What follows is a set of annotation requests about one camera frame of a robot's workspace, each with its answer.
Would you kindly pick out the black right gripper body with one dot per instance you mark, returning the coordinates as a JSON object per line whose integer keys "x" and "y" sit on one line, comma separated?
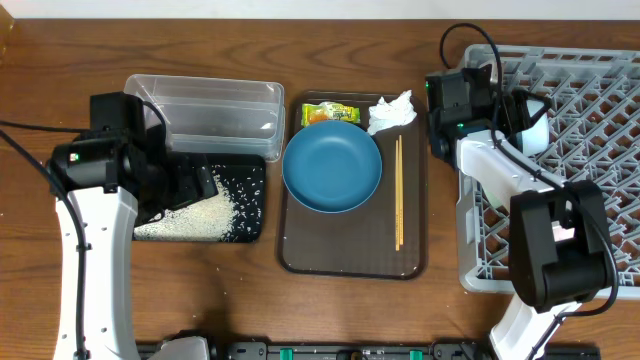
{"x": 486, "y": 114}

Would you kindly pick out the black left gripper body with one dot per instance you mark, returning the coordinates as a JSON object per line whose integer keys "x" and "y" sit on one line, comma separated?
{"x": 174, "y": 186}

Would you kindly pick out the light blue bowl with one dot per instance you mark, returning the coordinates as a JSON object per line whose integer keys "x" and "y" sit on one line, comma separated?
{"x": 535, "y": 138}

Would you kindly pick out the mint green cup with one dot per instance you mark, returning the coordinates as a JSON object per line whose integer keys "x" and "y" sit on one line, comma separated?
{"x": 492, "y": 200}

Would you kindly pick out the white pink cup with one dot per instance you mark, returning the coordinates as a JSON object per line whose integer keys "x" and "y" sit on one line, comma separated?
{"x": 561, "y": 233}

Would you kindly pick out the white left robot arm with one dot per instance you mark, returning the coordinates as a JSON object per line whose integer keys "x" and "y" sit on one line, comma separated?
{"x": 103, "y": 174}

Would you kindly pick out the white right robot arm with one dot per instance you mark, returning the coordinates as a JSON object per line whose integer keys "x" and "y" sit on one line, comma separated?
{"x": 560, "y": 262}

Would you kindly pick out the grey dishwasher rack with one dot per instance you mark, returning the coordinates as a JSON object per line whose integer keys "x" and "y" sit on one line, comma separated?
{"x": 594, "y": 135}

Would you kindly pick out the white rice pile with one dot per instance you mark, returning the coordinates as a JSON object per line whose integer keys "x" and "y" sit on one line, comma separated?
{"x": 234, "y": 215}

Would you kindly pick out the clear plastic bin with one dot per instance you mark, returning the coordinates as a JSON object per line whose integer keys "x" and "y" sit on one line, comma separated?
{"x": 214, "y": 115}

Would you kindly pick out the black rectangular tray bin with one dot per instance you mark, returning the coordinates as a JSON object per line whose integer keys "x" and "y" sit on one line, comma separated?
{"x": 205, "y": 197}

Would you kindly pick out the crumpled white napkin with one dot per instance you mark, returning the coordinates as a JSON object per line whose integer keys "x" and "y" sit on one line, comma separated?
{"x": 385, "y": 115}

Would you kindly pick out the right wooden chopstick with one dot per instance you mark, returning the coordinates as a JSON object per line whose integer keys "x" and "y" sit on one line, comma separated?
{"x": 401, "y": 190}

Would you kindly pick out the wooden chopstick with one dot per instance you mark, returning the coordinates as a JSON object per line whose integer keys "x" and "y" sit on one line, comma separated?
{"x": 401, "y": 190}
{"x": 397, "y": 205}

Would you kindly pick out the left wooden chopstick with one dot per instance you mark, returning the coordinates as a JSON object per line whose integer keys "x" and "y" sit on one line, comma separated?
{"x": 397, "y": 205}

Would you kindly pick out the yellow green snack wrapper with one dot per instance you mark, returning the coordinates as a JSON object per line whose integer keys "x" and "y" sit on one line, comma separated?
{"x": 329, "y": 111}

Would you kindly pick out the dark blue plate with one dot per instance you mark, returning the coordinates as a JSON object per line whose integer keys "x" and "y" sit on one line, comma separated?
{"x": 332, "y": 167}

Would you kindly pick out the dark brown serving tray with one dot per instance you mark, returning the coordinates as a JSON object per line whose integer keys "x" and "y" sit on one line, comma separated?
{"x": 361, "y": 242}

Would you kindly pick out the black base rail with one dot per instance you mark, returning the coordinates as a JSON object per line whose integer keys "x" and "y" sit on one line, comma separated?
{"x": 195, "y": 344}

